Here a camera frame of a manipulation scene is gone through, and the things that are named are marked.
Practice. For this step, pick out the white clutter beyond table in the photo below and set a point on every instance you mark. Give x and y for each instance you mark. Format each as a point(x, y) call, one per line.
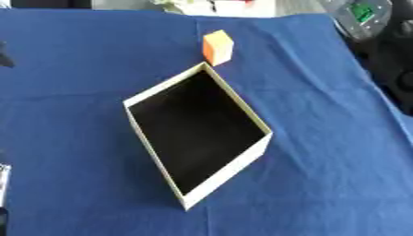
point(215, 6)

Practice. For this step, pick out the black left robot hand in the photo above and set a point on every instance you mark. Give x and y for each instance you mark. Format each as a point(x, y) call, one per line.
point(4, 56)

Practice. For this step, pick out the orange block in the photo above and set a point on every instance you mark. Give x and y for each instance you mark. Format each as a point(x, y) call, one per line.
point(216, 49)

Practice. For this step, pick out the open box with black inside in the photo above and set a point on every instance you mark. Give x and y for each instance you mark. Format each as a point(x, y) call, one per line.
point(199, 129)

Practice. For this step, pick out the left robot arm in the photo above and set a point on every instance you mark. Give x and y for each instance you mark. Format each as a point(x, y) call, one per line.
point(3, 184)

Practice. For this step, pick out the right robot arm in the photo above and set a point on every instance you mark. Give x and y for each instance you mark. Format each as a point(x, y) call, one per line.
point(365, 18)

